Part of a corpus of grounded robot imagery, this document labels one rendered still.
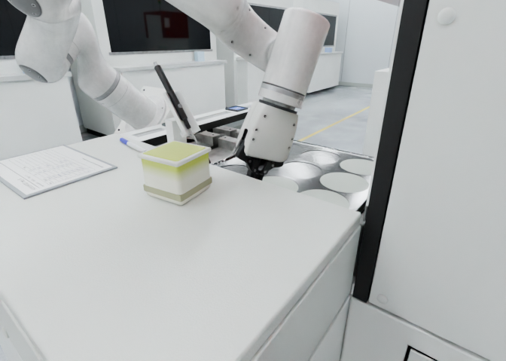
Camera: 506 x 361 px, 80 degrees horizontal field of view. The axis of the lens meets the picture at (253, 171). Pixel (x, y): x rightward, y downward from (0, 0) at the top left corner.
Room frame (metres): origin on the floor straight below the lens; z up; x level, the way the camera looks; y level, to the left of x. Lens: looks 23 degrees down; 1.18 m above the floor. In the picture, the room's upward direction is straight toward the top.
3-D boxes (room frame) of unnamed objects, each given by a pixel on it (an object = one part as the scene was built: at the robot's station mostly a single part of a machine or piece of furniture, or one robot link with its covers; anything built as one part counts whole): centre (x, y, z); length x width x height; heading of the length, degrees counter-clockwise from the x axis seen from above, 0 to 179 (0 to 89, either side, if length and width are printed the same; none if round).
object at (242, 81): (6.16, -0.01, 1.00); 1.80 x 1.08 x 2.00; 142
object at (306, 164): (0.65, -0.11, 0.90); 0.34 x 0.34 x 0.01; 52
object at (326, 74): (7.90, -1.35, 1.00); 1.80 x 1.08 x 2.00; 142
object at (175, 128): (0.52, 0.13, 1.03); 0.06 x 0.04 x 0.13; 52
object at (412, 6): (0.67, -0.40, 1.02); 0.82 x 0.03 x 0.40; 142
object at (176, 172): (0.41, 0.11, 1.00); 0.07 x 0.07 x 0.07; 61
